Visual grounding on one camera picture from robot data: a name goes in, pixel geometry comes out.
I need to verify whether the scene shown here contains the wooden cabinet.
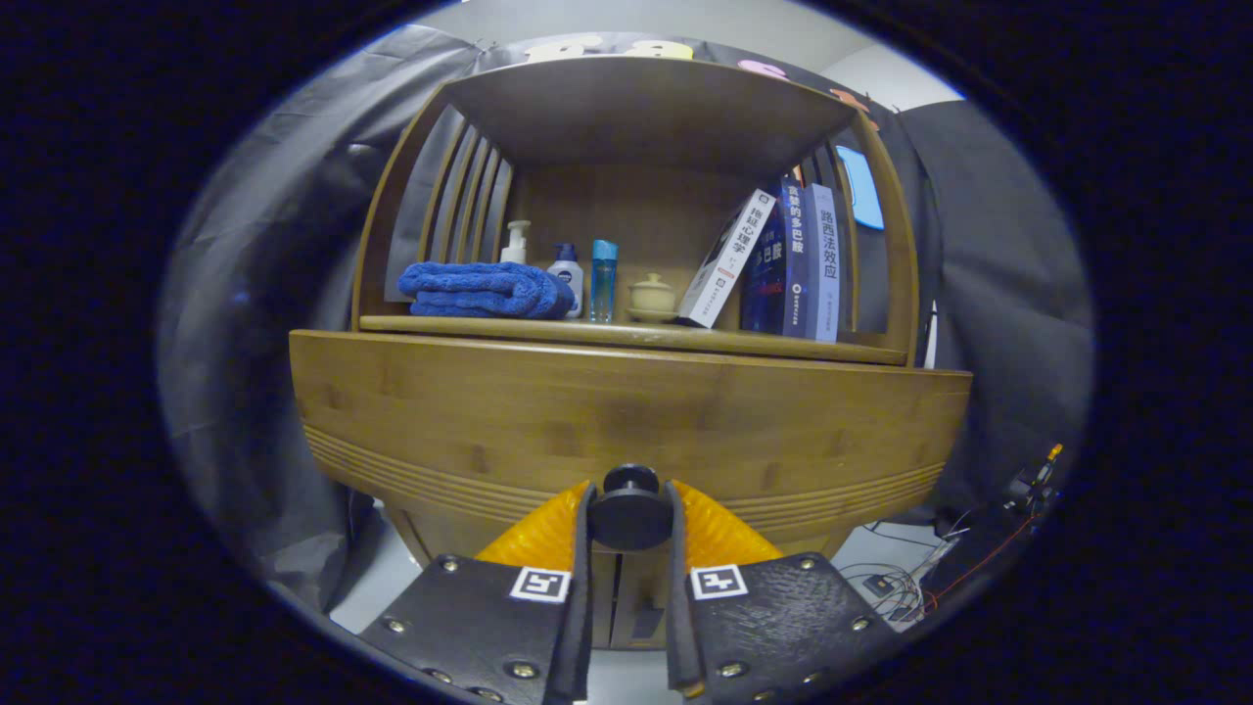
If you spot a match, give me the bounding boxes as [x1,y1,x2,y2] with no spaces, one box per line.
[289,56,973,652]

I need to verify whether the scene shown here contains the white book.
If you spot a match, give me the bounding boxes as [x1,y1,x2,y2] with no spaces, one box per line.
[676,189,777,329]

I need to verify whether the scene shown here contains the wooden cabinet door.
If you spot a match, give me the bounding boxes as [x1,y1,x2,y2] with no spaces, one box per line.
[619,551,670,647]
[591,551,621,649]

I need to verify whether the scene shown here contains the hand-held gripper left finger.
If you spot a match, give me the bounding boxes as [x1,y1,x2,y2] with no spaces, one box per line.
[357,480,598,705]

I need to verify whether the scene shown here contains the grey floor cables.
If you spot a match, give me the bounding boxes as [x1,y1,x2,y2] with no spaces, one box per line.
[842,563,926,623]

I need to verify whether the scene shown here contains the black round drawer knob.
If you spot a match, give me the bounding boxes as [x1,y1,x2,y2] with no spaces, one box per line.
[587,463,676,552]

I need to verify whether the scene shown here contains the red cable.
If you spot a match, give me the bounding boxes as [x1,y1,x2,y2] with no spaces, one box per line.
[920,514,1039,613]

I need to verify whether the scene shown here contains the blue folded towel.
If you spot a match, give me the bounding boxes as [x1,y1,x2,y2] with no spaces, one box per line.
[396,260,577,321]

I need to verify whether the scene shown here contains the clear blue bottle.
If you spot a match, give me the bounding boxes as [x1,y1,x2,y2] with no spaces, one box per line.
[589,239,620,324]

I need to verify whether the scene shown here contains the white bottle blue cap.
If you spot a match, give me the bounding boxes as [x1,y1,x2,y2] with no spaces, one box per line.
[546,243,585,319]

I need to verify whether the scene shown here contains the grey-blue book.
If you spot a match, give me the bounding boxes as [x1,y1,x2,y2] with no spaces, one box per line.
[805,181,843,344]

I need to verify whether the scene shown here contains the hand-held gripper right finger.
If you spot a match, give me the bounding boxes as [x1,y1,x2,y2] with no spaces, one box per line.
[666,480,906,704]

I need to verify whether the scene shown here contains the dark blue book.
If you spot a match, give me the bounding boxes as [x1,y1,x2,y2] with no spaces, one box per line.
[739,176,813,339]

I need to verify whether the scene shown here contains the beige lidded teacup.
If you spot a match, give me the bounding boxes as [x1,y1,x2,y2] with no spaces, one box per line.
[626,273,678,324]

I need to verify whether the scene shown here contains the wooden drawer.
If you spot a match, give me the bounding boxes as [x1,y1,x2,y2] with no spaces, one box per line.
[289,330,973,559]

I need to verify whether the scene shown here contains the black clamp orange tip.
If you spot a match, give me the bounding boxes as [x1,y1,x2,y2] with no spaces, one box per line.
[1008,444,1065,510]

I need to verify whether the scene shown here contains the wooden countertop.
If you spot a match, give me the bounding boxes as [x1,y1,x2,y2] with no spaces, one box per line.
[359,313,906,366]

